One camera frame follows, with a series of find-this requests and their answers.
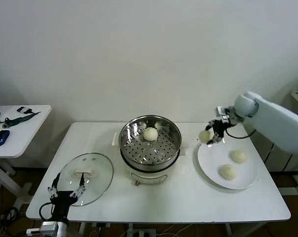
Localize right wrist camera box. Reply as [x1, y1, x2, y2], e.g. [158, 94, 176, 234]
[216, 106, 235, 123]

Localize black power adapter cable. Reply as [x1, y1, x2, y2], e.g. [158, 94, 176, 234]
[263, 105, 298, 171]

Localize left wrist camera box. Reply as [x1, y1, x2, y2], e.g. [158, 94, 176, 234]
[25, 221, 60, 237]

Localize black floor cable bundle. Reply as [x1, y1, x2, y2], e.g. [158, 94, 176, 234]
[0, 207, 35, 237]

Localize round glass pot lid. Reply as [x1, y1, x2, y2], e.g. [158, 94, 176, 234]
[57, 152, 114, 207]

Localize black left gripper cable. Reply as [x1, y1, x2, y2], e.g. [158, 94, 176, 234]
[39, 202, 56, 222]

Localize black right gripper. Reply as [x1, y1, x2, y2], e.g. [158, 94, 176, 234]
[204, 119, 230, 145]

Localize white power strip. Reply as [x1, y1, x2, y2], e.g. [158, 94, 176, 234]
[128, 229, 156, 237]

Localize white round plate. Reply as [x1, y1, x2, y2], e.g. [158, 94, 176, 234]
[193, 141, 259, 190]

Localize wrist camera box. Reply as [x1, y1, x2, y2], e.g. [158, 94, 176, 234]
[25, 221, 60, 237]
[216, 106, 235, 123]

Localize white electric cooker pot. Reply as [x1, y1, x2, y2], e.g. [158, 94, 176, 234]
[119, 147, 186, 186]

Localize black white card holder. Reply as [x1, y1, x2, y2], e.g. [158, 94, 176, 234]
[16, 106, 33, 115]

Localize white floor cable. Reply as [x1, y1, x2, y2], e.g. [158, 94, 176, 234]
[161, 224, 199, 237]

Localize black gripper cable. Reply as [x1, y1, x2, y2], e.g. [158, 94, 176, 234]
[39, 202, 56, 222]
[224, 123, 257, 139]

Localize white side table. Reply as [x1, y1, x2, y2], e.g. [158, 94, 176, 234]
[0, 105, 52, 210]

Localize white steamed baozi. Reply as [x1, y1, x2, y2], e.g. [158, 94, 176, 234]
[143, 127, 158, 142]
[218, 164, 238, 181]
[229, 150, 248, 164]
[199, 130, 213, 144]

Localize stainless steel steamer basket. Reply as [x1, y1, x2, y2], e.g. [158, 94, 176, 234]
[112, 115, 189, 173]

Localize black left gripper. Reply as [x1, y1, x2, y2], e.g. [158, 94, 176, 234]
[47, 172, 87, 222]

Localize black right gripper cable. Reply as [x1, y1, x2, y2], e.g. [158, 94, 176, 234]
[224, 123, 257, 139]

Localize blue computer mouse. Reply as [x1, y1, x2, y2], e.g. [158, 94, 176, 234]
[0, 130, 10, 147]

